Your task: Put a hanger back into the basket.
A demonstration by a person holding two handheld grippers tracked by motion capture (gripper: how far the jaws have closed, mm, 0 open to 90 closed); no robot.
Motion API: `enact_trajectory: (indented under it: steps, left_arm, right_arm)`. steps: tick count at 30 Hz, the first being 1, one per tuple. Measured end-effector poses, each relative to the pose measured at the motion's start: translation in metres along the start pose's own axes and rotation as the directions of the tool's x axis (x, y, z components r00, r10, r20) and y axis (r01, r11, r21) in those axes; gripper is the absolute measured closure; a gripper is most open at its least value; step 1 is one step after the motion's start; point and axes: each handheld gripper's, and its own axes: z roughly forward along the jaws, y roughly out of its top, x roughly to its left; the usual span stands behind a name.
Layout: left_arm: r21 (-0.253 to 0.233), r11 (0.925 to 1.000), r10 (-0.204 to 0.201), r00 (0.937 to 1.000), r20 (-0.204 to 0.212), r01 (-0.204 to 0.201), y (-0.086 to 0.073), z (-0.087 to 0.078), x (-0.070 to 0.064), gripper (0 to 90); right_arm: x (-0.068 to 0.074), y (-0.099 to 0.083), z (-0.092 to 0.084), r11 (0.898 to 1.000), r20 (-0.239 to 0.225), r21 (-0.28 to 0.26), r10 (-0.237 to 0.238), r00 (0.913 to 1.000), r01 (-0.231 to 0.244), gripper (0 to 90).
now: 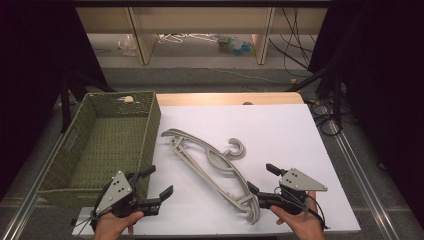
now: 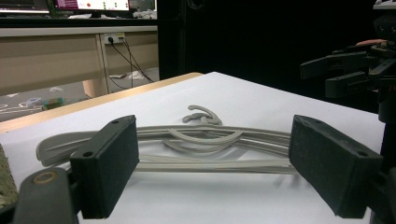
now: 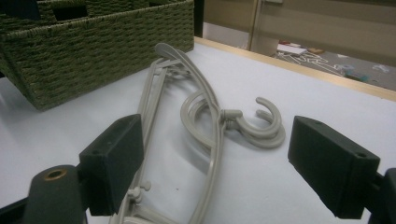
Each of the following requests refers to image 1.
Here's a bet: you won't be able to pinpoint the clear plastic bag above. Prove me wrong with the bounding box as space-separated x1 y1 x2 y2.
116 34 138 57

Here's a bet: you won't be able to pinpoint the black metal stand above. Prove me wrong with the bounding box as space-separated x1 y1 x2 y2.
59 64 117 134
284 64 345 125

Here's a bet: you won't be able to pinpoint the bundle of black cables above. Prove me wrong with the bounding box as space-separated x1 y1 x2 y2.
268 6 345 138

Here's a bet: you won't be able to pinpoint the green woven basket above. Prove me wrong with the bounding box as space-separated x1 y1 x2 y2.
36 90 162 209

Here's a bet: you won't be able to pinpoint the grey plastic clothes hanger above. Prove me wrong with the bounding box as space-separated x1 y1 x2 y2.
161 128 262 225

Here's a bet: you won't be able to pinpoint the person's left hand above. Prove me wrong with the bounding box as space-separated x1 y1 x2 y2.
92 210 145 240

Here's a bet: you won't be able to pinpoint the black curtain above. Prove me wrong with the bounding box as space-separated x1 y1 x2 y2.
0 0 108 201
308 0 424 229

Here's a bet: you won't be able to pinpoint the white table mat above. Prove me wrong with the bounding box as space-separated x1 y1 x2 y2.
71 103 362 237

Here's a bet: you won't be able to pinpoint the colourful plastic toys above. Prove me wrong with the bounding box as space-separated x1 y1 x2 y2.
216 34 257 57

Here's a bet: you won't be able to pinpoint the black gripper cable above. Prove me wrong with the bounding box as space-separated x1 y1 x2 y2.
304 192 330 232

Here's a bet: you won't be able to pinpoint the light wooden shelf unit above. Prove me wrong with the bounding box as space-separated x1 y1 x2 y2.
75 6 329 66

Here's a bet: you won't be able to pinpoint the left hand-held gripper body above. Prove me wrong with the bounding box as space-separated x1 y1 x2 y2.
94 170 161 219

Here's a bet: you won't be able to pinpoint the white hanger hook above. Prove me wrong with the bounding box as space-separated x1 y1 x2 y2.
169 134 261 225

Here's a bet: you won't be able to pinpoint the person's right hand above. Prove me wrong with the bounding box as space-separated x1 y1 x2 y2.
269 191 326 240

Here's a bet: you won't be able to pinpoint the thin white floor cord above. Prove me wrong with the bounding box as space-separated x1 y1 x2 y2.
209 66 295 85

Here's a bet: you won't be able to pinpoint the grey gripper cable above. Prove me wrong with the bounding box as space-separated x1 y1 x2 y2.
70 199 102 232

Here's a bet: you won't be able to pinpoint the aluminium frame rail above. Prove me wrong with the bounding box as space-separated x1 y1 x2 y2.
0 132 67 240
328 119 403 240

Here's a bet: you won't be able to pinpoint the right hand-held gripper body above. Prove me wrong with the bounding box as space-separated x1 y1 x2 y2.
257 167 329 215

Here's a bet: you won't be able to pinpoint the white tangled cord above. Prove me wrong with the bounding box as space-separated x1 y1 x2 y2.
156 32 219 45

